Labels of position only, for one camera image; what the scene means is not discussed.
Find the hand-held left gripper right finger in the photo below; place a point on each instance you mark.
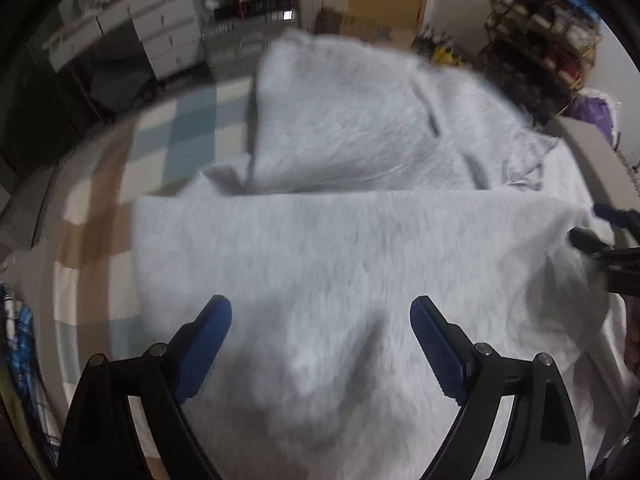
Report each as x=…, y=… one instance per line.
x=435, y=340

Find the silver hard-shell suitcase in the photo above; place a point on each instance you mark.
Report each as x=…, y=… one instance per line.
x=225, y=45

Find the white drawer desk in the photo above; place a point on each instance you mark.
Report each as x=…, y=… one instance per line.
x=165, y=25

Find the purple bag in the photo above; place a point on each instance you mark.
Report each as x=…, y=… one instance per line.
x=595, y=110

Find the bamboo shoe rack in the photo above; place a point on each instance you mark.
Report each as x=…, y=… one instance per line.
x=585, y=67

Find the light grey sweatshirt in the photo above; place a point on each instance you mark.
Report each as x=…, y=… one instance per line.
x=320, y=260

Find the dark wardrobe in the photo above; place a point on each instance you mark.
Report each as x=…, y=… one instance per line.
x=30, y=85

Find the checked bed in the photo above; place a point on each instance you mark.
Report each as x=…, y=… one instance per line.
x=175, y=125

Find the pile of worn sneakers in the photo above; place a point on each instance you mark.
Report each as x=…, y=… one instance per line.
x=442, y=52

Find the black and red box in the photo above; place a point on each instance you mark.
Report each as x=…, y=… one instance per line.
x=255, y=7

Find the black trash bag bin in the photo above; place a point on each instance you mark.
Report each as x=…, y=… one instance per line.
x=520, y=100

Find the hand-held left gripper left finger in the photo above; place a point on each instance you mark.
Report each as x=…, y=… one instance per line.
x=205, y=345

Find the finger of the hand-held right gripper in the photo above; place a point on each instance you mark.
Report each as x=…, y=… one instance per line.
x=590, y=242
x=617, y=217

